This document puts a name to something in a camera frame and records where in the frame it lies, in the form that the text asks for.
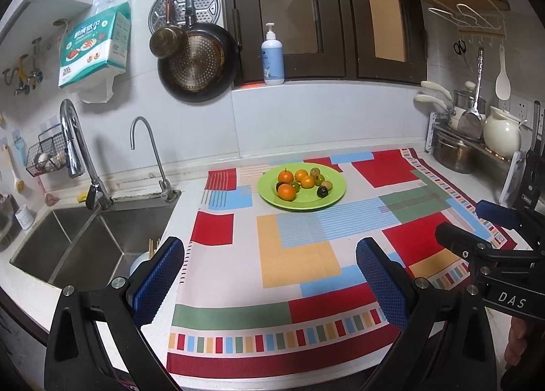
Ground large chrome faucet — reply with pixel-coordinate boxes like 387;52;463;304
60;99;113;210

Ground dark wooden window frame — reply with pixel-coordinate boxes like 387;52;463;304
219;0;429;85

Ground brass strainer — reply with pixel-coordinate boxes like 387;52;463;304
164;33;224;91

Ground white wire hanging rack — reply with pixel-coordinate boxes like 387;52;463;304
428;3;507;44

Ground small brass pot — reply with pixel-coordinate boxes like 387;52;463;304
149;0;188;59

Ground black frying pan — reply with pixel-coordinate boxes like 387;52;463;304
157;0;239;103

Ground white wall socket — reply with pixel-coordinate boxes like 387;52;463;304
502;95;529;118

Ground green plate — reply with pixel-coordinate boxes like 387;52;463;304
257;164;347;213

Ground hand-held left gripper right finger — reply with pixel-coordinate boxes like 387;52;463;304
355;237;497;391

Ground white pump soap bottle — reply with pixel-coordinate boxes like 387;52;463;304
261;23;285;86

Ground black scissors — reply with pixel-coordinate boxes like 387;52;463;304
453;39;468;68

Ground white rice paddle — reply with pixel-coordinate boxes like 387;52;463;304
495;44;512;100

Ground colourful patchwork tablecloth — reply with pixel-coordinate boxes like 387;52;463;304
166;147;518;389

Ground yellow-handled brush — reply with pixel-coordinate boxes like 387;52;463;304
3;144;28;196

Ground black wire basket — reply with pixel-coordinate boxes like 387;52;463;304
26;129;71;176

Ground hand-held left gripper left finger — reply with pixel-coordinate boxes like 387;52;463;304
45;237;186;391

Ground metal steamer rack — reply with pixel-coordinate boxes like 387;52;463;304
149;0;222;36

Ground white cup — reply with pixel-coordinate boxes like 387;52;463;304
15;206;35;230

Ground stainless steel pot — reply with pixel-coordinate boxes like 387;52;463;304
432;131;478;174

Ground thin gooseneck faucet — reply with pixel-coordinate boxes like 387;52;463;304
130;117;182;203

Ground white ceramic jar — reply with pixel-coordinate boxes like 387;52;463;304
483;106;526;159

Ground white bowl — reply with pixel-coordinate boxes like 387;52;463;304
130;252;151;276

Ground person's right hand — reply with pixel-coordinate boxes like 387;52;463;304
506;316;527;369

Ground stainless steel sink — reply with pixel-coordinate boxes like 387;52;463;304
9;199;177;289

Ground wall hooks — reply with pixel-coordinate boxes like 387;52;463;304
2;39;44;96

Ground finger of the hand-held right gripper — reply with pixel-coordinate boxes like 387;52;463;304
476;200;539;232
435;223;539;273

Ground steel pot with lid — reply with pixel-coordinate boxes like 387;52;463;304
452;82;487;119

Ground metal dish rack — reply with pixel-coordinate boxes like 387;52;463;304
427;112;526;204

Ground teal paper towel package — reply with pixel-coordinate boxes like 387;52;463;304
58;2;132;103

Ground white pan handle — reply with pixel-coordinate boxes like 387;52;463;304
415;93;453;109
421;81;454;101

